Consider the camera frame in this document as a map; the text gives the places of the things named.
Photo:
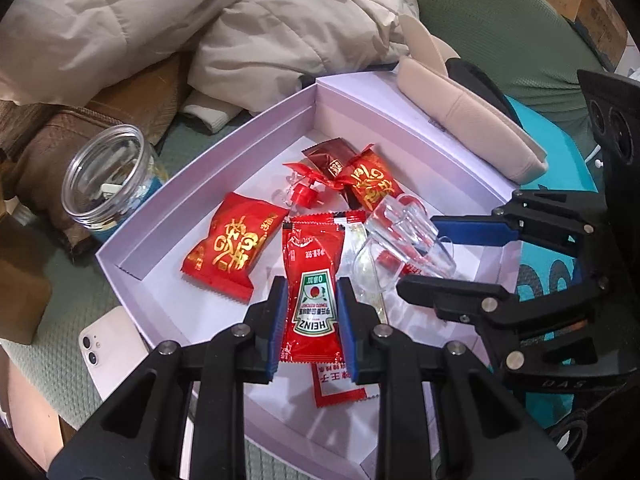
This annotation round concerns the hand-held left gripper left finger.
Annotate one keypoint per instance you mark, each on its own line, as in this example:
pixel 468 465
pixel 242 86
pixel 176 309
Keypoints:
pixel 272 330

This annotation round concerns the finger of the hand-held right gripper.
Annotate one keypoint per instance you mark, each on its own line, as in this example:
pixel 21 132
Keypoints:
pixel 450 295
pixel 470 230

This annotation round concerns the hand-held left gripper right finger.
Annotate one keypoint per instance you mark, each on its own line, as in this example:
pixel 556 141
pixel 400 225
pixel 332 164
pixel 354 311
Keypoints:
pixel 347 330

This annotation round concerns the white and red sauce packet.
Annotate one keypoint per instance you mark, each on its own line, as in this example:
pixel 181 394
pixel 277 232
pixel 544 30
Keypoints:
pixel 340 385

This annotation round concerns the white cardboard gift box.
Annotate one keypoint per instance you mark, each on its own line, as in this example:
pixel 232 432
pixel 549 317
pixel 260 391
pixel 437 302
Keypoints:
pixel 210 320

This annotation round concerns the clear plastic tray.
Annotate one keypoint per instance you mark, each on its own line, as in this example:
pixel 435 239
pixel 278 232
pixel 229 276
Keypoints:
pixel 405 240

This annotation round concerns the red ketchup packet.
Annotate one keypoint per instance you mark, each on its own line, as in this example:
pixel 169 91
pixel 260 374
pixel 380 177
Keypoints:
pixel 312 260

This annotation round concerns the red candy packet gold print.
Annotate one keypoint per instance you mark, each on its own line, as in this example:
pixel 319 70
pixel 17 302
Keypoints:
pixel 230 245
pixel 372 182

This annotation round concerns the dark red candy packet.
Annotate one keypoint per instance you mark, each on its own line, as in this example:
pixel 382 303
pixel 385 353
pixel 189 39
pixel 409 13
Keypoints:
pixel 327 157

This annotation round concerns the teal bubble mailer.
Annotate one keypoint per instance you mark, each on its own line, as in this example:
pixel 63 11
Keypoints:
pixel 550 270

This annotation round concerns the white smartphone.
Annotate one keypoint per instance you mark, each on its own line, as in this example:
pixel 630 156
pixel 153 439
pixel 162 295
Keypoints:
pixel 107 355

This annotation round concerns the clear glass jar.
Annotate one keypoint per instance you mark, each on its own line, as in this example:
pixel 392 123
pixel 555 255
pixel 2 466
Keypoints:
pixel 110 185

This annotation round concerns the green sofa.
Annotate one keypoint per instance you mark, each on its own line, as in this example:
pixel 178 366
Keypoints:
pixel 475 10

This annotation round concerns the blue printed carton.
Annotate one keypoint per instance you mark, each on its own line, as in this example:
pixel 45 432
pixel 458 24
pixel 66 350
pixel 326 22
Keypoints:
pixel 605 20

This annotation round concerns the small brown cardboard box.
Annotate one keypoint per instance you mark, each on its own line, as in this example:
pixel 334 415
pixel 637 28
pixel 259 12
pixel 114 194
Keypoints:
pixel 20 270

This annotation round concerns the brown patterned cushion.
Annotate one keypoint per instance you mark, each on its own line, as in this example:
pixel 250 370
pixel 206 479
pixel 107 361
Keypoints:
pixel 60 135

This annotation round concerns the beige down jacket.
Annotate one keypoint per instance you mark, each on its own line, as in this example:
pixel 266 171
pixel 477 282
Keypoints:
pixel 125 25

